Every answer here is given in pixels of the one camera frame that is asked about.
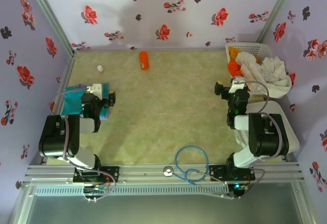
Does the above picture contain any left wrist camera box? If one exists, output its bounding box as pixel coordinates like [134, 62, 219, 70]
[86, 83, 103, 99]

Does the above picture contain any blue stethoscope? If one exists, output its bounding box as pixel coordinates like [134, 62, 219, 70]
[163, 146, 235, 199]

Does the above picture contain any yellow t-shirt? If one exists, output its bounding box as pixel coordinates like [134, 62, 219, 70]
[228, 45, 263, 64]

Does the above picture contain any white t-shirt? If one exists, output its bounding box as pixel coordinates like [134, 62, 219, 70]
[235, 51, 292, 99]

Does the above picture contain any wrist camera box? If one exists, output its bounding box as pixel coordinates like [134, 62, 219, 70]
[86, 83, 103, 99]
[229, 78, 246, 94]

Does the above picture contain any aluminium frame post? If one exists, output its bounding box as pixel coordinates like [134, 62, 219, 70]
[256, 0, 299, 43]
[24, 0, 76, 54]

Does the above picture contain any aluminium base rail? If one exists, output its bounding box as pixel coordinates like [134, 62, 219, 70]
[24, 161, 305, 184]

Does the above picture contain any aluminium table edge rail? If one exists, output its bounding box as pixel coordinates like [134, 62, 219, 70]
[73, 47, 228, 54]

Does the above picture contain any orange t-shirt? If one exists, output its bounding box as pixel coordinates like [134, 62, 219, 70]
[227, 59, 242, 78]

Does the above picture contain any grey slotted cable duct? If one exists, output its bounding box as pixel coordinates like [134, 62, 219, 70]
[34, 184, 230, 196]

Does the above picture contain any white plastic basket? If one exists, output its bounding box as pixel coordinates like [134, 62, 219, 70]
[224, 42, 287, 102]

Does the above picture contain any circuit board with wires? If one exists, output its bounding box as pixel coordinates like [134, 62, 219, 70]
[82, 183, 109, 203]
[228, 182, 250, 201]

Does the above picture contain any orange plastic bottle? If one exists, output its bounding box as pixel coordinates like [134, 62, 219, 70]
[138, 51, 149, 71]

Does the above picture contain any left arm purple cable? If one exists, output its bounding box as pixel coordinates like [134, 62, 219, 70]
[49, 88, 117, 202]

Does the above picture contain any folded teal t-shirt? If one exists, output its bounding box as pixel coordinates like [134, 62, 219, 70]
[62, 83, 111, 119]

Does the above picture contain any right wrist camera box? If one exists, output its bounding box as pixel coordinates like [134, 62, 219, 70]
[229, 78, 246, 94]

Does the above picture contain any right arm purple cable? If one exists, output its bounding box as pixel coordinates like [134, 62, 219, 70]
[224, 80, 284, 200]

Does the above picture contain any white plastic bin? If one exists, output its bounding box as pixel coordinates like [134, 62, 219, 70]
[235, 100, 300, 158]

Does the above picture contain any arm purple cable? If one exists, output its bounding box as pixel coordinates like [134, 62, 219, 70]
[224, 80, 284, 200]
[49, 88, 117, 202]

